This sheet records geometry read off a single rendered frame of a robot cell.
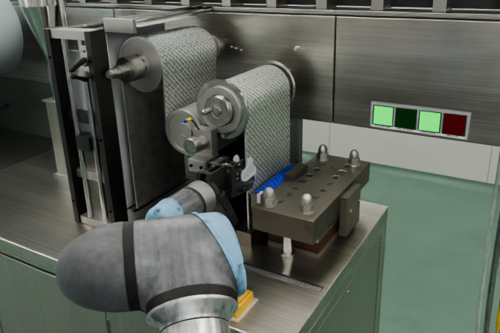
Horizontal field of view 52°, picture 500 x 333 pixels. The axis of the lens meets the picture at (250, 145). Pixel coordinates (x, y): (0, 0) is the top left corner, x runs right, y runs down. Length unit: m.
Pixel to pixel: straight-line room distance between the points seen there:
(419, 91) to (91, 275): 0.97
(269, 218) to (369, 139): 2.86
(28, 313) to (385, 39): 1.26
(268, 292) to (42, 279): 0.66
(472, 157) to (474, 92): 2.56
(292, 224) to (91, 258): 0.63
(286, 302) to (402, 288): 1.69
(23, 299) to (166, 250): 1.06
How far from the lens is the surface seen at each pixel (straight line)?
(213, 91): 1.22
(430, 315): 2.65
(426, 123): 1.39
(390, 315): 2.60
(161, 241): 0.66
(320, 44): 1.44
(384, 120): 1.41
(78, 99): 1.41
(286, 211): 1.21
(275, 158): 1.39
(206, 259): 0.65
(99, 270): 0.66
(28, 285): 1.61
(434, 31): 1.34
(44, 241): 1.48
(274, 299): 1.15
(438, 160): 3.95
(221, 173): 1.13
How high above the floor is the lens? 1.59
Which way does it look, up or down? 20 degrees down
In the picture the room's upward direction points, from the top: 2 degrees counter-clockwise
